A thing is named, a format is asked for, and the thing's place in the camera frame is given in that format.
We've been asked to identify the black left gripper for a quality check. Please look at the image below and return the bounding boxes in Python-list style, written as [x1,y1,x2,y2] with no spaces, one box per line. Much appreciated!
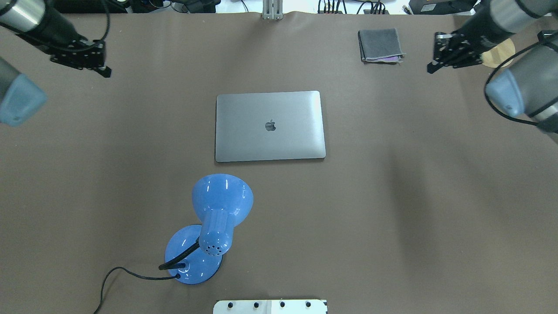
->
[50,40,112,78]

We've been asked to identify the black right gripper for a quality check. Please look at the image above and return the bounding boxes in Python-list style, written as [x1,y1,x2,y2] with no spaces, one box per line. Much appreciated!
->
[426,31,484,74]

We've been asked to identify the grey laptop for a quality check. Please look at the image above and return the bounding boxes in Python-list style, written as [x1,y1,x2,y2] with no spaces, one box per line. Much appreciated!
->
[214,91,327,163]

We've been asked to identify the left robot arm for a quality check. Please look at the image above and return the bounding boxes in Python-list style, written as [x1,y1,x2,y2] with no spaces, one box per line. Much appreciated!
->
[0,0,112,127]

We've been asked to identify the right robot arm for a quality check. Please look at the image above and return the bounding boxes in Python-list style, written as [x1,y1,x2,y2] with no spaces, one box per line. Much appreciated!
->
[427,0,558,135]

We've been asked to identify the wooden stand with round base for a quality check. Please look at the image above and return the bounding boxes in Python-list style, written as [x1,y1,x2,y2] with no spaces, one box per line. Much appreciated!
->
[481,38,516,69]

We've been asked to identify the folded grey cloth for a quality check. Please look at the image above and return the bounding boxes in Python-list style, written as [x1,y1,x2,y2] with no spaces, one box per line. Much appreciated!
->
[357,28,405,64]

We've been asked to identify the blue desk lamp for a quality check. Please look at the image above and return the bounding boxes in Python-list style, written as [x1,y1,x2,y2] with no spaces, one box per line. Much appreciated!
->
[159,174,254,285]

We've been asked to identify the aluminium frame post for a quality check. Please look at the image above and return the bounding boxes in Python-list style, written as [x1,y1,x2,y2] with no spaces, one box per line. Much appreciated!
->
[262,0,283,20]

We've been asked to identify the black lamp power cable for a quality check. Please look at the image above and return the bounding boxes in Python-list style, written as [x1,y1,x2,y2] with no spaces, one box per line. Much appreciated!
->
[93,267,181,314]

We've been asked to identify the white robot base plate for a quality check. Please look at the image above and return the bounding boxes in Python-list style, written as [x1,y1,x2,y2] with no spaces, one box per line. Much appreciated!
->
[213,299,328,314]

